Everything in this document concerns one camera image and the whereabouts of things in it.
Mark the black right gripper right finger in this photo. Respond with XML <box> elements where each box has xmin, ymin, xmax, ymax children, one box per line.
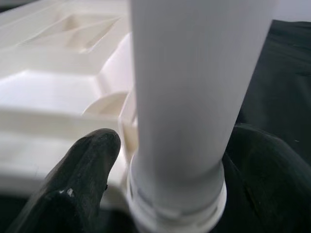
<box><xmin>223</xmin><ymin>123</ymin><xmax>311</xmax><ymax>233</ymax></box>

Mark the black cloth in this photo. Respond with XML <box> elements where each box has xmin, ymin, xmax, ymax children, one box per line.
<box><xmin>0</xmin><ymin>18</ymin><xmax>311</xmax><ymax>233</ymax></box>

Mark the white plastic table leg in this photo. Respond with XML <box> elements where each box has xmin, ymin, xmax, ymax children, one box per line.
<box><xmin>128</xmin><ymin>0</ymin><xmax>275</xmax><ymax>219</ymax></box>

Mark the white plastic table top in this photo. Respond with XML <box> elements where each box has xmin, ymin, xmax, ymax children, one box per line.
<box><xmin>0</xmin><ymin>0</ymin><xmax>228</xmax><ymax>233</ymax></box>

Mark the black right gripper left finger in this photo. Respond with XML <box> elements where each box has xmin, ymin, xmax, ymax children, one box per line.
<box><xmin>4</xmin><ymin>128</ymin><xmax>121</xmax><ymax>233</ymax></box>

